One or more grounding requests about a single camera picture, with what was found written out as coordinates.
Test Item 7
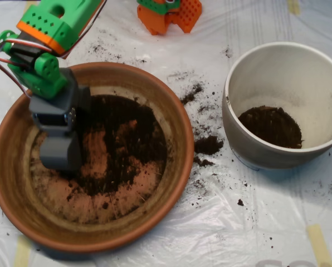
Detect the flat spilled soil clump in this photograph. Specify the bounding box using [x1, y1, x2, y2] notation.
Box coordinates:
[193, 157, 216, 167]

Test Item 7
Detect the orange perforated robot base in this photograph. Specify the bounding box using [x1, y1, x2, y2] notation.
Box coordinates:
[137, 0, 203, 36]

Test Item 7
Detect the large spilled soil clump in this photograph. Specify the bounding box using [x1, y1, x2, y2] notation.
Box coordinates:
[193, 135, 224, 155]

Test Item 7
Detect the dark soil heap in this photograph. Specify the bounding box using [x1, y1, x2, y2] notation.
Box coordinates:
[237, 105, 302, 150]

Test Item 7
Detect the terracotta clay bowl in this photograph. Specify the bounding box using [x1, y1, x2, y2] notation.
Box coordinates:
[0, 61, 195, 254]

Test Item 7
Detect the white ceramic pot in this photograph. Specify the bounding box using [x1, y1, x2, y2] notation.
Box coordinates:
[222, 41, 332, 171]

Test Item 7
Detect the clear plastic cover sheet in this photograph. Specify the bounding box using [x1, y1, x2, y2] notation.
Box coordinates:
[0, 0, 332, 267]

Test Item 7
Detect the elongated spilled soil clump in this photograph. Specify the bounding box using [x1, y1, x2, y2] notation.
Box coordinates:
[181, 85, 204, 105]

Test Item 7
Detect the red white servo cable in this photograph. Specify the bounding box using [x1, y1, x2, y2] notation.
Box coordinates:
[0, 56, 33, 98]
[0, 0, 108, 60]

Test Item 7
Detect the dark soil pile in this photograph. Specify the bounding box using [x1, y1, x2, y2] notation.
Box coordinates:
[45, 94, 167, 202]

